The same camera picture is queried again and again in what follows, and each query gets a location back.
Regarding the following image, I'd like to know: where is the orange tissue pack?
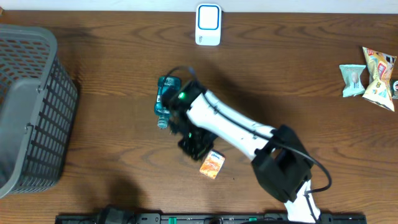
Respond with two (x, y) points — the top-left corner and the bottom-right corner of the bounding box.
(200, 150), (225, 179)

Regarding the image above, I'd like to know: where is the teal mouthwash bottle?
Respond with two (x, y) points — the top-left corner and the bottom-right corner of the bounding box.
(154, 76), (181, 129)

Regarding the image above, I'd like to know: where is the light teal small packet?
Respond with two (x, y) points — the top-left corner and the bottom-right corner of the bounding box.
(339, 64), (366, 97)

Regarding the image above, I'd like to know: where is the yellow snack bag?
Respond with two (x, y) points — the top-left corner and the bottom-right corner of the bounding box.
(363, 47), (397, 111)

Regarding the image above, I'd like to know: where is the green round-label packet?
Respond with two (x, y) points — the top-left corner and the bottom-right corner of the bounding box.
(391, 79), (398, 100)

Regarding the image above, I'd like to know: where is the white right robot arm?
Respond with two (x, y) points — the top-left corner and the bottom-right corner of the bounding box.
(159, 81), (320, 223)

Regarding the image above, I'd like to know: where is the white barcode scanner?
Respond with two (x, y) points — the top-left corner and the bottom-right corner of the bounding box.
(195, 3), (222, 46)

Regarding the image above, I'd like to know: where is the grey plastic shopping basket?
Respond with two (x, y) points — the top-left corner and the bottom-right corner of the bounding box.
(1, 24), (79, 197)

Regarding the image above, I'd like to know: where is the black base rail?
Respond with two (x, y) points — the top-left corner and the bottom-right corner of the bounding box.
(55, 212), (368, 224)

